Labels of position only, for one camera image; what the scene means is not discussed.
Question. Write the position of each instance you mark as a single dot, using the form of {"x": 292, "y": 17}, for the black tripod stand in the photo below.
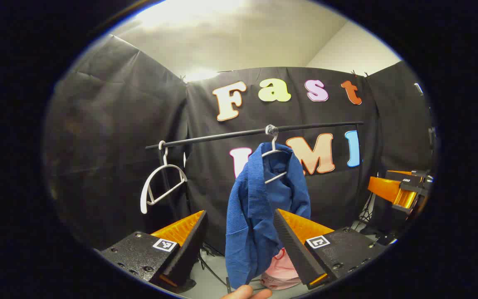
{"x": 212, "y": 270}
{"x": 365, "y": 216}

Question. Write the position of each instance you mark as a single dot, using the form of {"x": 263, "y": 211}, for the black clothes rail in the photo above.
{"x": 181, "y": 142}

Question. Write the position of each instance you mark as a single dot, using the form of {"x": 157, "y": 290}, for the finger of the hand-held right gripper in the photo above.
{"x": 417, "y": 172}
{"x": 384, "y": 189}

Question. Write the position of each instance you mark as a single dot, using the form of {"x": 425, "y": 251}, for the black backdrop cloth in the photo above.
{"x": 110, "y": 137}

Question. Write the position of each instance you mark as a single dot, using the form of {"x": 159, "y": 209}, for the pink laundry hamper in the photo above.
{"x": 282, "y": 274}

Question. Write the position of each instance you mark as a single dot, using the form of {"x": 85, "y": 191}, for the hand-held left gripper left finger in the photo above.
{"x": 187, "y": 253}

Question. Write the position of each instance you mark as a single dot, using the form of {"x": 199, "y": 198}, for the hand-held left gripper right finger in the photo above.
{"x": 295, "y": 249}

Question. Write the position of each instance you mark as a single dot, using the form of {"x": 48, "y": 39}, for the blue ribbed knit jacket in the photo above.
{"x": 249, "y": 224}

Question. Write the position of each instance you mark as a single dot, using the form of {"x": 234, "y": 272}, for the white plastic clothes hanger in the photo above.
{"x": 142, "y": 207}
{"x": 272, "y": 143}

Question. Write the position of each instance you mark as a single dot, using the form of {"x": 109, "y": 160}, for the small black stick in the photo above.
{"x": 228, "y": 284}

